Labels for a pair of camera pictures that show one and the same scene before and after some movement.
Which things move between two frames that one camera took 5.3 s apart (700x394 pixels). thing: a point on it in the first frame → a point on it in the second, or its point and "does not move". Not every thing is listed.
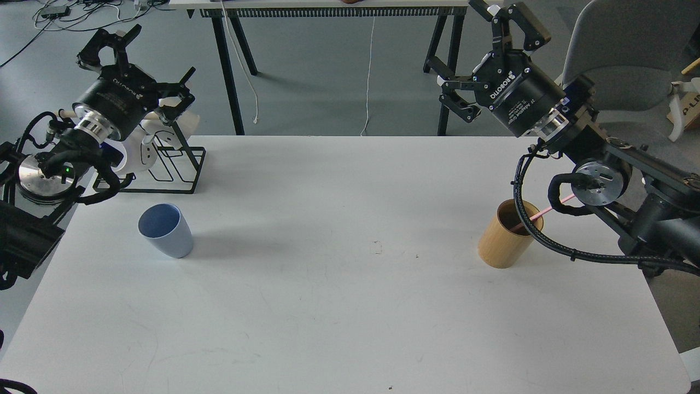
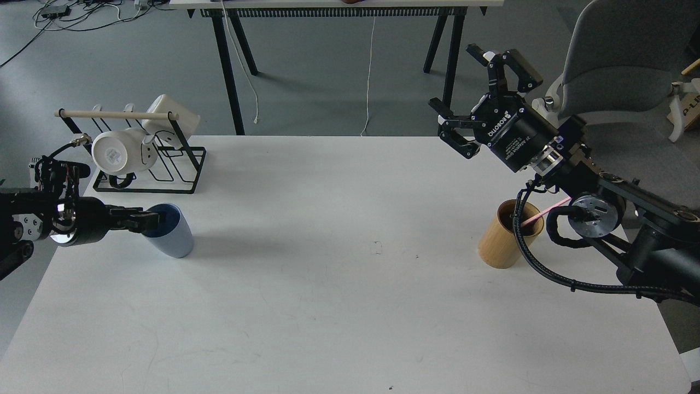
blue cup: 164,225 does not move
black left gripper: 125,94 → 94,219
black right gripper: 506,82 → 515,133
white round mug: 141,151 does not move
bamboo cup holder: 506,238 does not move
